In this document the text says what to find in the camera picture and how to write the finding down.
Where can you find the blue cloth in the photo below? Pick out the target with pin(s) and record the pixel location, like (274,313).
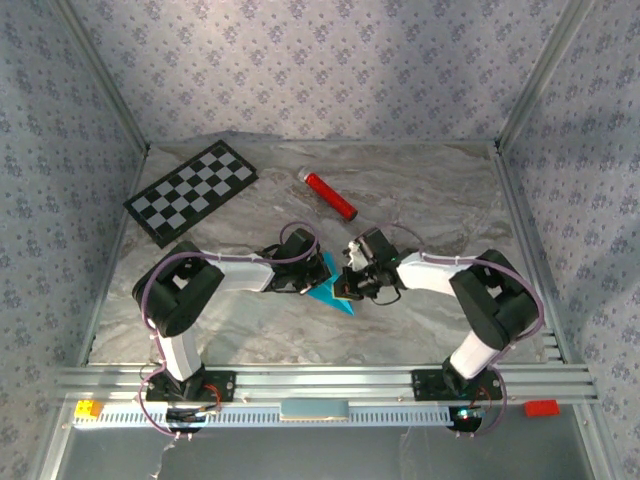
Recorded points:
(330,295)

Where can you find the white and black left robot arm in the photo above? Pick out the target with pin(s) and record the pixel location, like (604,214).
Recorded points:
(240,272)

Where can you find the red tube with clear cap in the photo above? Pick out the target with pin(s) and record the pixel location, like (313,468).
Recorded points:
(330,196)

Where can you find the black and white checkerboard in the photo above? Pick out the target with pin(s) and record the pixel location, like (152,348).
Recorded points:
(190,192)

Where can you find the right controller board with LED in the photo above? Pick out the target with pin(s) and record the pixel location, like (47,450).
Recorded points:
(465,415)

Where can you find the red toy brick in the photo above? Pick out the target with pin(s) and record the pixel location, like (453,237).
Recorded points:
(541,408)

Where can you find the yellow toy brick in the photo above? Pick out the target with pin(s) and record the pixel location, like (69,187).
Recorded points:
(87,409)

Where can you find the long aluminium base rail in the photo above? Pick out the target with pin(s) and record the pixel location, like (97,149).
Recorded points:
(320,382)

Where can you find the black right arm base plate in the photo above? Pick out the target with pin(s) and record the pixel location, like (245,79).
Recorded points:
(425,385)

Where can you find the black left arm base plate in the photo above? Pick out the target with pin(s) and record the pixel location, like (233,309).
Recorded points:
(225,385)

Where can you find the aluminium right side rail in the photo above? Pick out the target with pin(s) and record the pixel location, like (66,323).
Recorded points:
(520,225)

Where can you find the slanted aluminium frame post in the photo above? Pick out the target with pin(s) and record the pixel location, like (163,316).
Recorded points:
(104,75)
(541,75)

